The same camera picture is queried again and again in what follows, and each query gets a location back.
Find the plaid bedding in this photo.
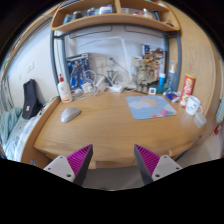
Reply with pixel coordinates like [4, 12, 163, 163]
[13, 113, 44, 163]

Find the red chips can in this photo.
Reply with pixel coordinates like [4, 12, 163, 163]
[178, 73, 197, 108]

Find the robot model kit box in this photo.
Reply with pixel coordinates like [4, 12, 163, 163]
[66, 53, 92, 90]

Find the blue tissue pack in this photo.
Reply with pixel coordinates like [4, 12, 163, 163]
[164, 91, 183, 103]

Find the pastel cloud print mouse pad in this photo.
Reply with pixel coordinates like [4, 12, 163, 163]
[125, 95, 178, 121]

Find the black bag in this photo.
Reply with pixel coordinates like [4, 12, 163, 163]
[22, 78, 43, 120]

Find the white light switch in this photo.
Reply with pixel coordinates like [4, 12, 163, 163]
[25, 61, 35, 74]

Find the white power strip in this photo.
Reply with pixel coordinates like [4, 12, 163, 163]
[107, 84, 125, 94]

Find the blue white-capped bottle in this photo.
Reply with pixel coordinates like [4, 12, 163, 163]
[156, 72, 167, 95]

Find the brown tree figure toy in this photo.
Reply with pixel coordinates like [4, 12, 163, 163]
[134, 58, 153, 92]

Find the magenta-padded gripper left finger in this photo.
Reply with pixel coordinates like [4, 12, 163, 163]
[43, 143, 94, 187]

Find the white red-capped pump bottle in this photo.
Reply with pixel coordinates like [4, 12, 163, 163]
[57, 73, 74, 104]

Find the white desk lamp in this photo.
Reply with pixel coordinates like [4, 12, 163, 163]
[77, 35, 138, 94]

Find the white mug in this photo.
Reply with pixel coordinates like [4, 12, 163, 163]
[185, 95, 204, 116]

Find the grey computer mouse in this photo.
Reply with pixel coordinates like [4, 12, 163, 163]
[60, 107, 82, 124]

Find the teal blanket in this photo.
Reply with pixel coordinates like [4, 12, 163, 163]
[0, 107, 24, 161]

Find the grey metal shelf frame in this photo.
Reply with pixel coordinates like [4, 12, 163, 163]
[49, 24, 183, 99]

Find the white charger block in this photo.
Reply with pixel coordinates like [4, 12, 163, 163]
[80, 82, 94, 94]

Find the colourful toy box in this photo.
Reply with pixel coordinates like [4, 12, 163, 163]
[141, 44, 167, 88]

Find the white wall outlet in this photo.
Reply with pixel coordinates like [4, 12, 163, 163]
[106, 56, 118, 68]

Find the wooden shelf unit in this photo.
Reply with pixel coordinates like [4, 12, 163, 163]
[49, 0, 182, 34]

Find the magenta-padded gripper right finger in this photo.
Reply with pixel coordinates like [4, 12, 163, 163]
[133, 143, 184, 187]

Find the clear plastic cup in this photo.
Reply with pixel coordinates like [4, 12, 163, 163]
[193, 112, 208, 129]

